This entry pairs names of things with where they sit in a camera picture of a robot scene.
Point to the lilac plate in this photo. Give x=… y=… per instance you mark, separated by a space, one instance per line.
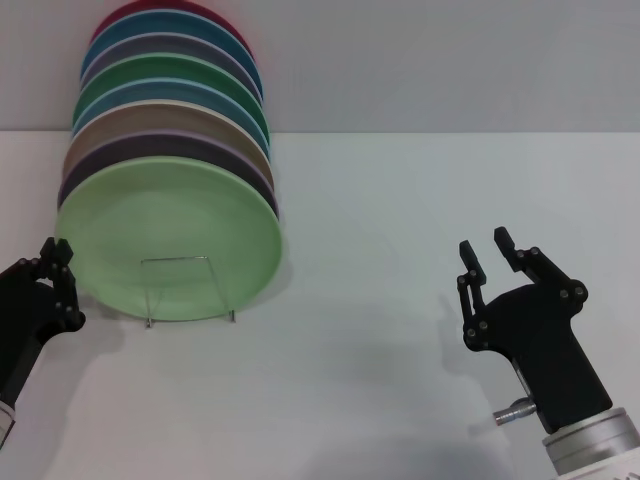
x=150 y=147

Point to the grey plate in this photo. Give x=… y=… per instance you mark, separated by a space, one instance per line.
x=150 y=45

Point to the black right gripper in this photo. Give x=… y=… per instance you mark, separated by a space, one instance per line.
x=545 y=360

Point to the light green plate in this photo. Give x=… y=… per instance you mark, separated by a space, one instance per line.
x=175 y=225

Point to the dark red plate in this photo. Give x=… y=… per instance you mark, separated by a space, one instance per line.
x=200 y=6

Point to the light blue plate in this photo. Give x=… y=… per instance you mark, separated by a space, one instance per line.
x=150 y=89

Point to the silver connector plug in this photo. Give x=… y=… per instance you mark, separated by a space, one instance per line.
x=515 y=412

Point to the dark green plate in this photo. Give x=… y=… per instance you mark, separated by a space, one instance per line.
x=150 y=67

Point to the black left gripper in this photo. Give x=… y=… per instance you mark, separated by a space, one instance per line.
x=25 y=325

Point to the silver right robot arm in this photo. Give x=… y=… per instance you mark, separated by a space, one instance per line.
x=595 y=445

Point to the teal blue plate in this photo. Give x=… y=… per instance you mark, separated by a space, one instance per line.
x=150 y=24

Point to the beige plate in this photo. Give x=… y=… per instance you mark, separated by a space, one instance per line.
x=150 y=117

